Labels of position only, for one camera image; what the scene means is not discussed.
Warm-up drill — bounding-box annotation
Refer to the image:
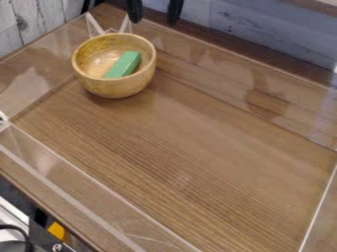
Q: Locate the brown wooden bowl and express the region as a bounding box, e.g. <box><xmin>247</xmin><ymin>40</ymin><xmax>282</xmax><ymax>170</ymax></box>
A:
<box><xmin>71</xmin><ymin>32</ymin><xmax>156</xmax><ymax>98</ymax></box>

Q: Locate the green rectangular block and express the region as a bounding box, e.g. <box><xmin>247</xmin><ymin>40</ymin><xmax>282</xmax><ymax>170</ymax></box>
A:
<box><xmin>104</xmin><ymin>51</ymin><xmax>140</xmax><ymax>79</ymax></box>

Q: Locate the black device with screw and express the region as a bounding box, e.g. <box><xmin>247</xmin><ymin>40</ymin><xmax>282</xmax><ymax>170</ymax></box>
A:
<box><xmin>29</xmin><ymin>219</ymin><xmax>95</xmax><ymax>252</ymax></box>

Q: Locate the clear acrylic tray wall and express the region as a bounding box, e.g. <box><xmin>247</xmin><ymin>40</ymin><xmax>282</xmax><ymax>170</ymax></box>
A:
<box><xmin>0</xmin><ymin>123</ymin><xmax>202</xmax><ymax>252</ymax></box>

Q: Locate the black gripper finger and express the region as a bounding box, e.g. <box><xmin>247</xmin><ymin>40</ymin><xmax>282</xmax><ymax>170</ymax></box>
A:
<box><xmin>167</xmin><ymin>0</ymin><xmax>184</xmax><ymax>26</ymax></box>
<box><xmin>125</xmin><ymin>0</ymin><xmax>143</xmax><ymax>24</ymax></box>

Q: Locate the yellow label block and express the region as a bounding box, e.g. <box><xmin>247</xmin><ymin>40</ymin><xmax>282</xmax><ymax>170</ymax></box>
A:
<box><xmin>46</xmin><ymin>221</ymin><xmax>67</xmax><ymax>241</ymax></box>

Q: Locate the black cable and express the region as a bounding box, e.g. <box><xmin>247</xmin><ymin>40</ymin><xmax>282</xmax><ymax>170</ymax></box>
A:
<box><xmin>0</xmin><ymin>223</ymin><xmax>33</xmax><ymax>252</ymax></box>

